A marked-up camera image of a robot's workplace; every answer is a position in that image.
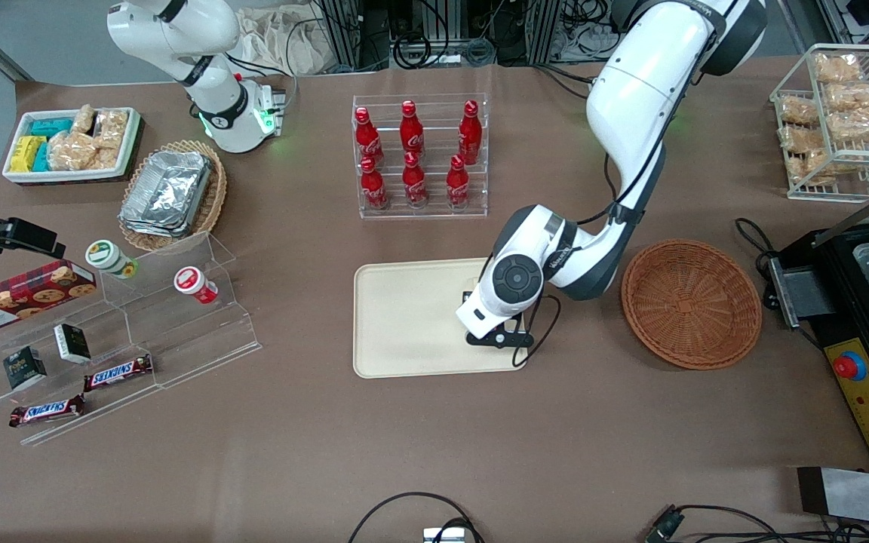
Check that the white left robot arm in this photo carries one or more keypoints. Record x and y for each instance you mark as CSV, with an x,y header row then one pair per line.
x,y
646,98

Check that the white snack tray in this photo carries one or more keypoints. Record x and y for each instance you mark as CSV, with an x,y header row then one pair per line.
x,y
65,176

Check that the cream plastic tray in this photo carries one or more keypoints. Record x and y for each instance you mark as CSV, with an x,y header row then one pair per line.
x,y
404,324

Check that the light wicker basket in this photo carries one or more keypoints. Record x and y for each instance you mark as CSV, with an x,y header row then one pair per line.
x,y
216,197

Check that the brown wicker basket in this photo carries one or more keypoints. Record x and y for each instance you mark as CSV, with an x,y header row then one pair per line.
x,y
691,305

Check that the red Walkers cookie box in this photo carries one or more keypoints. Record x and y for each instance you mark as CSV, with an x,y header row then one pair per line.
x,y
27,298

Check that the green sunflower cup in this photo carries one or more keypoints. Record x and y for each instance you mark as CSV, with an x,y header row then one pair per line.
x,y
109,258

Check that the teal snack pack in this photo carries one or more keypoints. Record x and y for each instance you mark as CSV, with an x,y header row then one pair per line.
x,y
52,127
41,157

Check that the yellow snack pack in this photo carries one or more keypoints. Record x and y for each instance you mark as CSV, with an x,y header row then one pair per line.
x,y
25,152

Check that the clear cracker pack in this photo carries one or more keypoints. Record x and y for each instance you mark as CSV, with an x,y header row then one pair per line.
x,y
112,126
107,157
71,151
84,119

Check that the black box white label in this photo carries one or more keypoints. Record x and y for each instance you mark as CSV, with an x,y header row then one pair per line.
x,y
72,343

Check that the black Face box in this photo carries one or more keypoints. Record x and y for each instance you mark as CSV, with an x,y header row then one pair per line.
x,y
25,368

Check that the foil container stack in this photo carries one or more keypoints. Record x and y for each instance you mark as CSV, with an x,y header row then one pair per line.
x,y
167,192

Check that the clear acrylic bottle rack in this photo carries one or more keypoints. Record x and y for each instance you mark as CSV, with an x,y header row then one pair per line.
x,y
434,211

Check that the Snickers chocolate bar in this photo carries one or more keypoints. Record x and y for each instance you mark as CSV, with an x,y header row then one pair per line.
x,y
46,411
118,372

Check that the red Coca-Cola bottle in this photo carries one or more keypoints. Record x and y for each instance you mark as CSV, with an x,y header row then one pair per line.
x,y
411,130
470,130
372,185
366,136
457,183
414,181

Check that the red lidded cup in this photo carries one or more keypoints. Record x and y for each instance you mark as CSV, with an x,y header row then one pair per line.
x,y
194,285

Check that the clear acrylic stepped stand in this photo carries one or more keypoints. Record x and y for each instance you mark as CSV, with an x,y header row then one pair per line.
x,y
201,339

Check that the beige cloth bag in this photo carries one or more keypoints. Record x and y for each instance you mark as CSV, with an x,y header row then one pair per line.
x,y
284,38

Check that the black machine yellow panel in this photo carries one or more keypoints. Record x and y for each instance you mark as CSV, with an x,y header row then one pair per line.
x,y
834,302

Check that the red emergency stop button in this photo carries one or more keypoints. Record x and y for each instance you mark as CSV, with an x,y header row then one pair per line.
x,y
849,367

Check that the clear fried snack pack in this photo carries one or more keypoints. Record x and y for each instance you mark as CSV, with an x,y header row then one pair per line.
x,y
861,124
798,110
855,95
836,66
812,166
800,139

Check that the grey metal bar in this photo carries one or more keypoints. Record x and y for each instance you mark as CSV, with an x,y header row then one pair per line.
x,y
864,213

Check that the grey metal plate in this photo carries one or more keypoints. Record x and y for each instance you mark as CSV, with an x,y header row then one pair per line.
x,y
864,494

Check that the aluminium frame rack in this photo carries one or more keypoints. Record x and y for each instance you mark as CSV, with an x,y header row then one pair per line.
x,y
442,30

